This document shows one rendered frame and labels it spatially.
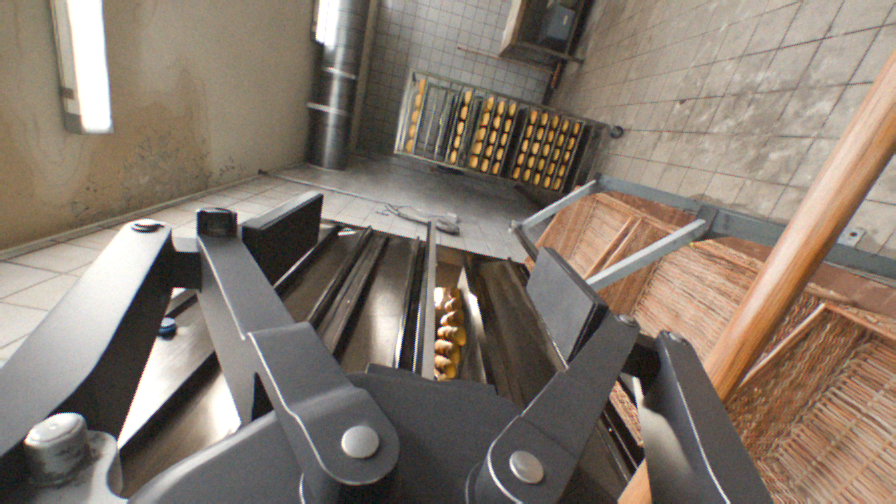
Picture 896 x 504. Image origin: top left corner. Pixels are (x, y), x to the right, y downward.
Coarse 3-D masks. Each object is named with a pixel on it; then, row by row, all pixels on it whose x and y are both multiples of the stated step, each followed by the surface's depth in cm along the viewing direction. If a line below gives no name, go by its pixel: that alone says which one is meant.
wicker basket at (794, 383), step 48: (816, 336) 64; (864, 336) 63; (768, 384) 67; (816, 384) 68; (864, 384) 63; (768, 432) 72; (816, 432) 69; (864, 432) 62; (768, 480) 71; (816, 480) 67; (864, 480) 60
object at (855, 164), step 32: (864, 128) 23; (832, 160) 24; (864, 160) 23; (832, 192) 24; (864, 192) 23; (800, 224) 26; (832, 224) 24; (800, 256) 25; (768, 288) 27; (800, 288) 26; (736, 320) 29; (768, 320) 27; (736, 352) 29; (736, 384) 29; (640, 480) 35
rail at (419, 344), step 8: (424, 256) 128; (424, 264) 120; (424, 272) 114; (424, 280) 108; (424, 288) 103; (424, 296) 98; (424, 304) 94; (424, 312) 90; (424, 320) 86; (424, 328) 83; (416, 336) 80; (416, 344) 77; (416, 352) 74; (416, 360) 72; (416, 368) 69
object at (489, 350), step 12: (468, 264) 171; (468, 276) 164; (468, 288) 157; (480, 288) 148; (480, 300) 137; (480, 312) 128; (480, 324) 122; (480, 336) 119; (492, 336) 114; (480, 348) 115; (492, 348) 108; (492, 360) 102; (492, 372) 97; (504, 372) 98; (492, 384) 95; (504, 384) 93; (504, 396) 89
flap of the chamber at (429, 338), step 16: (432, 224) 170; (432, 240) 146; (432, 256) 128; (432, 272) 114; (432, 288) 103; (432, 304) 94; (432, 320) 87; (432, 336) 80; (432, 352) 75; (432, 368) 70
